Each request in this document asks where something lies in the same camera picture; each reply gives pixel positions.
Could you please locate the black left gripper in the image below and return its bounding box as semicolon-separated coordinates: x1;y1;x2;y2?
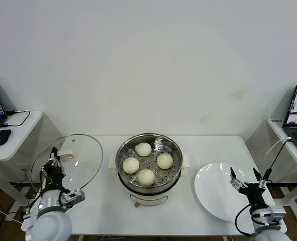
41;147;66;188

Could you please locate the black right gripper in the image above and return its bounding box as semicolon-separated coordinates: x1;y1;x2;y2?
229;166;269;209

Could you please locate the glass lid with beige handle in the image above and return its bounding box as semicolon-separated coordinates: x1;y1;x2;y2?
30;134;104;193

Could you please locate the white steamed baozi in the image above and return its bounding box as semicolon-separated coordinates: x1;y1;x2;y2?
135;142;153;157
137;169;156;186
122;157;140;174
156;153;174;170

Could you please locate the perforated stainless steamer basket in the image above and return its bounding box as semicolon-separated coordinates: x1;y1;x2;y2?
115;132;184;188

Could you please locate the round white plate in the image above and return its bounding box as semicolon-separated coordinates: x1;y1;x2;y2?
194;162;261;223

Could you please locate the white side table with mouse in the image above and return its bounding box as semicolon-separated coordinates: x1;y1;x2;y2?
0;110;66;209

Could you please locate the black computer mouse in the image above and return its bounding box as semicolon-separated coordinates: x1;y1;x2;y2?
0;128;13;146

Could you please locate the black cable with inline block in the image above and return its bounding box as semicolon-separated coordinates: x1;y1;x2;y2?
263;139;294;183

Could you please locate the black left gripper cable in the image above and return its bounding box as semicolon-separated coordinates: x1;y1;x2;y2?
39;169;51;199

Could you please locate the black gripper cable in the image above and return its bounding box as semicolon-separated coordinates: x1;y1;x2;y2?
235;203;254;237
39;169;51;199

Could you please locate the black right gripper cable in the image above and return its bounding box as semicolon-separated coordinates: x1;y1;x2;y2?
235;203;254;237

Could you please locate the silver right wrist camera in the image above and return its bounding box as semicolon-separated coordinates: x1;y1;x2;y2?
260;205;287;224

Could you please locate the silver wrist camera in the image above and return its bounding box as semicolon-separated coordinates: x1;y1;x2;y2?
260;205;287;224
62;188;85;209

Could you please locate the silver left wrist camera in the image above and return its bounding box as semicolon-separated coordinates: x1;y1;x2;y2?
62;188;85;209

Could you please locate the white laptop cable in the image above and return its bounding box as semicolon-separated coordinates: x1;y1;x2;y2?
265;137;293;160

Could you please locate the black laptop charger cable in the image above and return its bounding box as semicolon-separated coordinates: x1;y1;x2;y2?
2;109;31;128

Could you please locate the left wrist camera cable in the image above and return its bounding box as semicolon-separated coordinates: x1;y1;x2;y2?
22;195;42;220

